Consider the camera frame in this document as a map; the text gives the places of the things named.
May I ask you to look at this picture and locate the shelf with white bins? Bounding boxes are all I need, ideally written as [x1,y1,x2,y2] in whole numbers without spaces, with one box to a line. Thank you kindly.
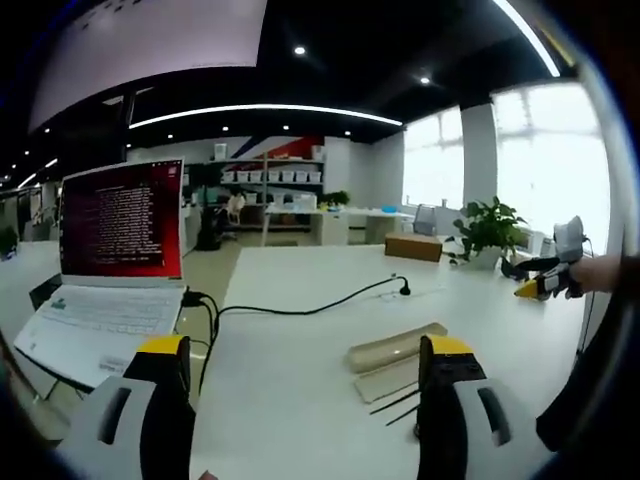
[207,142,327,234]

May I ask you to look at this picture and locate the white laptop with red screen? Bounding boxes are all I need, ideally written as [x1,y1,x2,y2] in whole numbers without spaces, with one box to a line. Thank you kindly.
[12,156,190,394]

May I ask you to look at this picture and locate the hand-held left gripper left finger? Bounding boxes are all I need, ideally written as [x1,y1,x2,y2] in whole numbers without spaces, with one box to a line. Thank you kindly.
[56,335,212,480]

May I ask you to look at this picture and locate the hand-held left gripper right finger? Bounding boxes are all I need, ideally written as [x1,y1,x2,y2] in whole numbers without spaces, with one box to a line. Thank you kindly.
[415,334,547,480]

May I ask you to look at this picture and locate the thin black cable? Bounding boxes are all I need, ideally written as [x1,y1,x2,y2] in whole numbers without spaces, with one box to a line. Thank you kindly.
[187,337,213,401]

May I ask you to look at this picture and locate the black office chair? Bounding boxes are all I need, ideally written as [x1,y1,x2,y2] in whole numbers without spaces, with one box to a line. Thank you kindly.
[193,205,225,252]

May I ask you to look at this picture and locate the brown cardboard box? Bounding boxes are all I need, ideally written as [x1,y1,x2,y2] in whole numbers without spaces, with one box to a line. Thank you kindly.
[384,231,445,263]

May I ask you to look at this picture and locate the small green background plant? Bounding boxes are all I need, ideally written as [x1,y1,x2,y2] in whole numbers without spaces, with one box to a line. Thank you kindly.
[318,189,352,210]

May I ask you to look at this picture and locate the green potted plant white pot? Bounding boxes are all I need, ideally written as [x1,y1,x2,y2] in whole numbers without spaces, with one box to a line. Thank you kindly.
[444,195,530,272]

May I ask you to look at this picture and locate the beige cutlery case base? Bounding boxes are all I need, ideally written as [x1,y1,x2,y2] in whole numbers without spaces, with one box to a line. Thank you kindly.
[352,363,425,404]

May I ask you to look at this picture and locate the grey mesh office chair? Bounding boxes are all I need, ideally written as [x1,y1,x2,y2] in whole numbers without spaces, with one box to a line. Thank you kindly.
[413,203,437,236]

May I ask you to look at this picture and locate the black chopstick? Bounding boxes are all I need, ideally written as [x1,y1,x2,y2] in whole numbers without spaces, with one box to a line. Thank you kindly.
[368,388,422,417]
[384,402,422,428]

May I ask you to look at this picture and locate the black cable with plug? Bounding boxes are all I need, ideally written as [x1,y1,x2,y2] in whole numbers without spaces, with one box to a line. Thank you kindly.
[180,272,413,351]

